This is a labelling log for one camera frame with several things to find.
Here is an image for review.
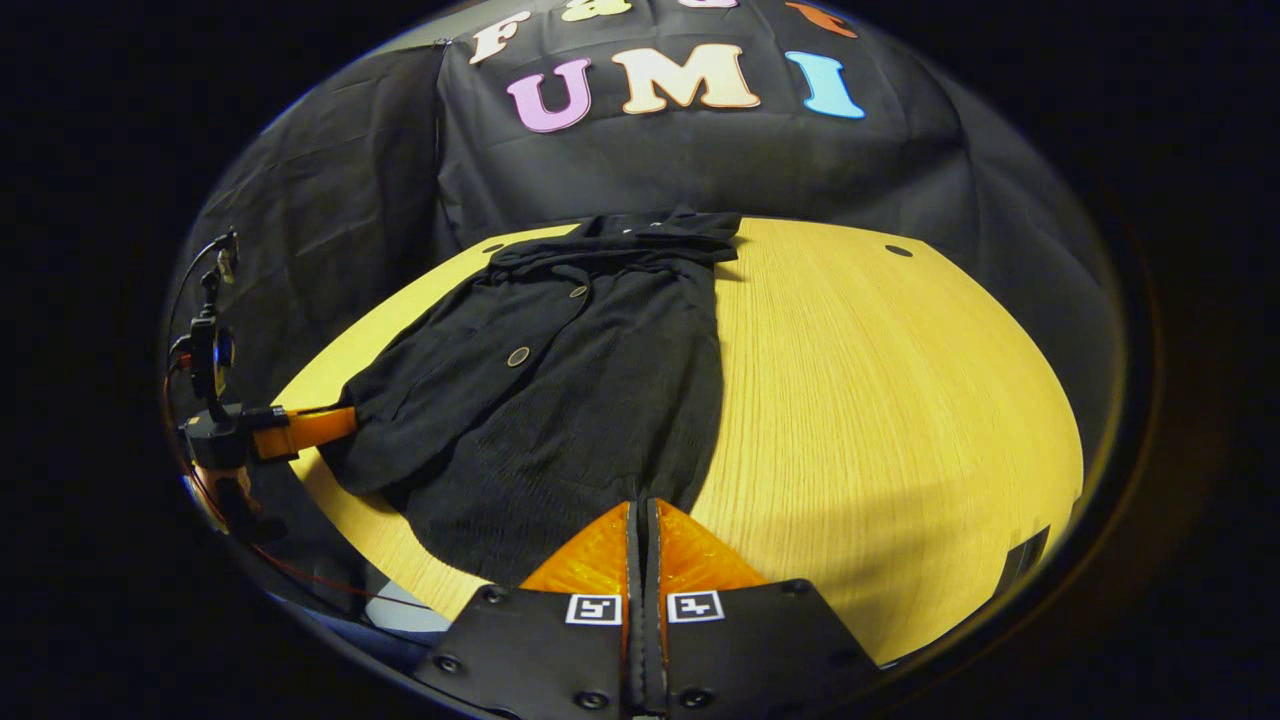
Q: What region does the black button shirt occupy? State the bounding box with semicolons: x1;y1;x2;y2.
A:
318;208;743;591

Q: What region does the black backdrop cloth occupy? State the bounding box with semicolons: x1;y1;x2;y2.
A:
165;0;1126;481

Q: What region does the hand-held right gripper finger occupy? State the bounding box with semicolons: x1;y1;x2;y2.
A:
413;498;647;720
644;497;886;717

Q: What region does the dark grey block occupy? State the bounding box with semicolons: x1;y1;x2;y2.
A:
993;525;1053;601

